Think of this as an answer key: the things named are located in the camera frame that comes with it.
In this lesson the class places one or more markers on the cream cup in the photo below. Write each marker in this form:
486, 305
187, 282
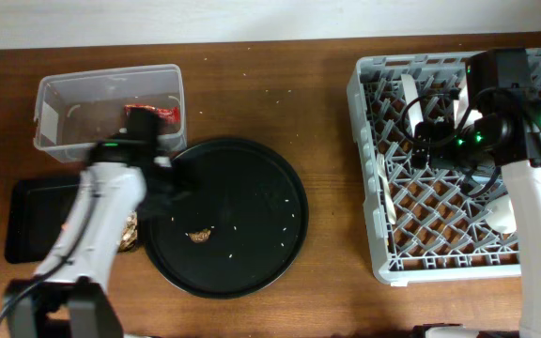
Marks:
500, 215

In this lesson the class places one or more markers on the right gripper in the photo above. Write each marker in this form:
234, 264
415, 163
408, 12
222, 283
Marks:
440, 131

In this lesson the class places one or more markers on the white plastic fork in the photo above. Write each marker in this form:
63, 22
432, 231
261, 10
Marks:
389, 203

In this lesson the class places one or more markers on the black rectangular tray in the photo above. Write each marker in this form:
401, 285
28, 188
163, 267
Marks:
38, 209

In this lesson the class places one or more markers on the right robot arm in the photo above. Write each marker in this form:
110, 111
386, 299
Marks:
502, 121

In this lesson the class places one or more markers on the grey plate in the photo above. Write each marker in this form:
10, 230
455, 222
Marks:
414, 114

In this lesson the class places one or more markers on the round black serving tray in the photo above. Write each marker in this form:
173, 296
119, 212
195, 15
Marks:
256, 207

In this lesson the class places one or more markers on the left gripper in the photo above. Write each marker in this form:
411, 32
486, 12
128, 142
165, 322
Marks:
167, 179

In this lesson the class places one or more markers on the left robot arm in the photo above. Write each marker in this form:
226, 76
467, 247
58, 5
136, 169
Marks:
67, 295

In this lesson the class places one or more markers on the clear plastic bin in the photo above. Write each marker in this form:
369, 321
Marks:
75, 110

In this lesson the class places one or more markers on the grey dishwasher rack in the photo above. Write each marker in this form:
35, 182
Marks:
441, 233

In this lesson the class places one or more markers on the pile of rice and shells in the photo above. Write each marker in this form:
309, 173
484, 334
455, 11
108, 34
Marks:
129, 234

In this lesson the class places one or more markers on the red snack wrapper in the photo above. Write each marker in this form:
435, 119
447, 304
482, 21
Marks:
168, 115

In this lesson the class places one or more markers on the pink bowl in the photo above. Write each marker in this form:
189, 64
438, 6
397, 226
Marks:
461, 104

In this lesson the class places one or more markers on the brown walnut shell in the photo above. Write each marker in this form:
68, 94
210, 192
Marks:
200, 236

